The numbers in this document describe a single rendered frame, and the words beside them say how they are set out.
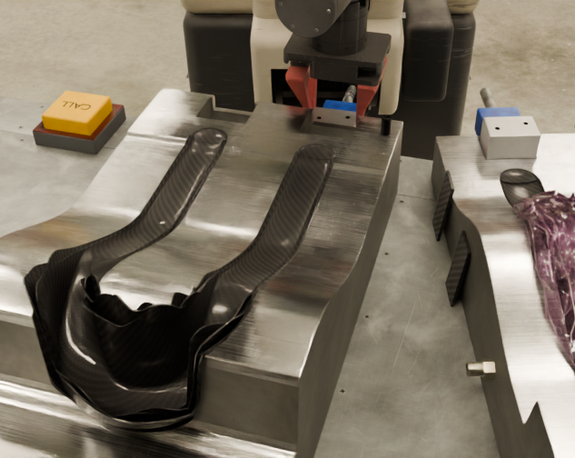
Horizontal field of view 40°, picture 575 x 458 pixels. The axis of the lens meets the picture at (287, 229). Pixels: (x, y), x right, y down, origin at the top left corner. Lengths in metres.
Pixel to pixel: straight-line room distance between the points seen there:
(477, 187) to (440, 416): 0.24
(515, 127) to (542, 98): 1.85
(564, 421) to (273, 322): 0.19
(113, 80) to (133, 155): 2.00
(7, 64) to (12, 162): 2.03
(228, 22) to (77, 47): 1.57
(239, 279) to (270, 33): 0.64
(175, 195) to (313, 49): 0.22
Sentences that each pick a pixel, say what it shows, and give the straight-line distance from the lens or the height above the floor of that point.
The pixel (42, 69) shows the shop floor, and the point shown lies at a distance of 2.91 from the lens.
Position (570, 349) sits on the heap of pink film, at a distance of 0.61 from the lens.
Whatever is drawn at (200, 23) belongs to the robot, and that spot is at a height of 0.68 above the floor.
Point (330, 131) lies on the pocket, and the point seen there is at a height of 0.87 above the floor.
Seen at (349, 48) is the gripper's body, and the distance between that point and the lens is 0.81.
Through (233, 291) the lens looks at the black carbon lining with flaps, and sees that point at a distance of 0.57.
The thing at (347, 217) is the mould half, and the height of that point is 0.88.
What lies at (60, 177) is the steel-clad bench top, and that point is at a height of 0.80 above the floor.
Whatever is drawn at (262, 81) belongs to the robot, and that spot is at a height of 0.72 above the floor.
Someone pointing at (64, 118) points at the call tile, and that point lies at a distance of 0.95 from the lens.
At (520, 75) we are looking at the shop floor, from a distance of 2.78.
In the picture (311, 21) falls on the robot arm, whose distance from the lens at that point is 0.73.
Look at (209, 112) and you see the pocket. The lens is 0.85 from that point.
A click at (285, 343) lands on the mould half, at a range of 0.51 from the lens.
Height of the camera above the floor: 1.32
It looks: 40 degrees down
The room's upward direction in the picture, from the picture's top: 2 degrees counter-clockwise
